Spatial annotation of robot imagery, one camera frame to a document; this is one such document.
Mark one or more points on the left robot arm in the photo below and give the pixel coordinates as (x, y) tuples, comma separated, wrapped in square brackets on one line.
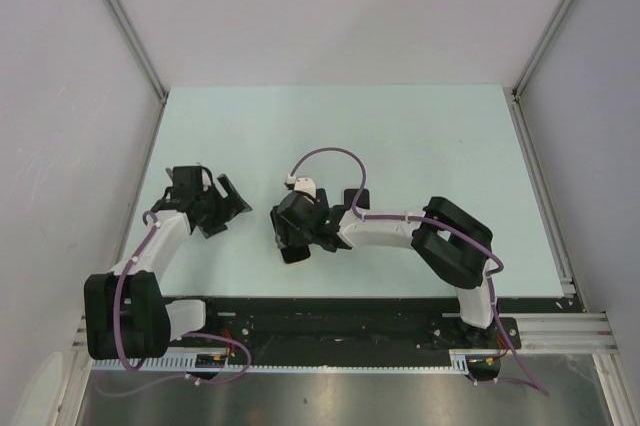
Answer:
[(127, 317)]

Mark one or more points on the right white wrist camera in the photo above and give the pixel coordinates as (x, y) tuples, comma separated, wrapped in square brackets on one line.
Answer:
[(301, 184)]

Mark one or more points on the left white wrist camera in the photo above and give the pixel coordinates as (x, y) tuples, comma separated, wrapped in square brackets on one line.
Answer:
[(206, 178)]

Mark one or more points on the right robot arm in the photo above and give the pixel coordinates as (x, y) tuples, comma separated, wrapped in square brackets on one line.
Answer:
[(451, 242)]

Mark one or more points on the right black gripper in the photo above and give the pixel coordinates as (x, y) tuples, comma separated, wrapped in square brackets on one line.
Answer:
[(294, 238)]

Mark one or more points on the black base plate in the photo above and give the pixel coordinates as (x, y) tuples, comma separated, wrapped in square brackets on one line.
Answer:
[(345, 331)]

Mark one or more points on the left aluminium frame post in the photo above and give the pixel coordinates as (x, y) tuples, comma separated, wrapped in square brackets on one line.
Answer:
[(125, 26)]

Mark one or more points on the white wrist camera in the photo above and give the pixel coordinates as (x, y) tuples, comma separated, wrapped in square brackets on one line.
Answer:
[(206, 178), (301, 184)]

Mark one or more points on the right aluminium frame post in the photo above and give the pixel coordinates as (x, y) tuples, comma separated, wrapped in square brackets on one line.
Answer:
[(542, 46)]

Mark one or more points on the aluminium frame post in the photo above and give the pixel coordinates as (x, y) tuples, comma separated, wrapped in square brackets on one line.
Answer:
[(125, 26), (542, 46)]

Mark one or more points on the white slotted cable duct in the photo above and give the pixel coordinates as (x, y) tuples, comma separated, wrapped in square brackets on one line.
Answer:
[(205, 363)]

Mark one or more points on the black phone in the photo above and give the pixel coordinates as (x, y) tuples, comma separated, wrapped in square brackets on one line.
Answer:
[(292, 245), (352, 196)]

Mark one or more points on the aluminium front rail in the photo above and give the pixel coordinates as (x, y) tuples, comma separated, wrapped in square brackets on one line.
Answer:
[(571, 332)]

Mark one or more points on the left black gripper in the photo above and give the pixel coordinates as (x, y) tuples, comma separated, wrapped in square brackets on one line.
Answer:
[(217, 224)]

